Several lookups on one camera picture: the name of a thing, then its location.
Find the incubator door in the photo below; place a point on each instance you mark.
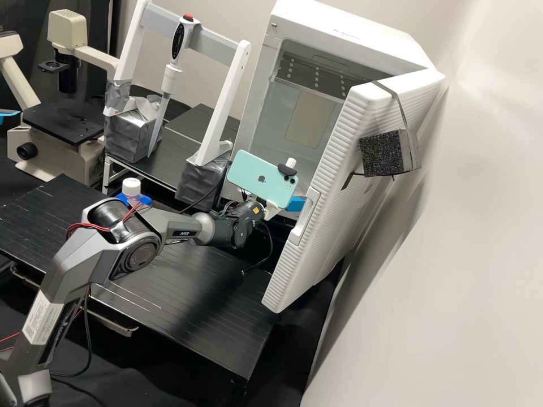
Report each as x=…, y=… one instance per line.
x=339, y=212

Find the white pipette stand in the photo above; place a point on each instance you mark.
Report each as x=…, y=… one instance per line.
x=224, y=106

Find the pipette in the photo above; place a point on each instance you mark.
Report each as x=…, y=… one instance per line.
x=180, y=38

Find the black platform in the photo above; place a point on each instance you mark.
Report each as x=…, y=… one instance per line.
x=203, y=288
x=186, y=135
x=38, y=212

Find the white-capped bottle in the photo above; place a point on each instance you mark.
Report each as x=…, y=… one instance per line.
x=131, y=186

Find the white incubator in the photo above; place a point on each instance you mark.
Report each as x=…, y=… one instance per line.
x=360, y=29

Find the blue bottle holder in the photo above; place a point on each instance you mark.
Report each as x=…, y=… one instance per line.
x=145, y=199

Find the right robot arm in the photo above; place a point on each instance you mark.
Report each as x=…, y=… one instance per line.
x=85, y=250

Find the cream microscope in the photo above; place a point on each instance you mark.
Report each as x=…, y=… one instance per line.
x=55, y=140

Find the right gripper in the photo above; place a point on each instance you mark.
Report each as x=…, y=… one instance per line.
x=272, y=208

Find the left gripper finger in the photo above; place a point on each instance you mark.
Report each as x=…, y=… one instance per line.
x=9, y=117

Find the right wrist camera phone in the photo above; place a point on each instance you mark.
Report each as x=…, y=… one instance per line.
x=254, y=178

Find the grey taped block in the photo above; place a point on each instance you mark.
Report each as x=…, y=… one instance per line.
x=195, y=178
x=127, y=135

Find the white metal rack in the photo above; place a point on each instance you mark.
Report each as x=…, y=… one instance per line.
x=104, y=171

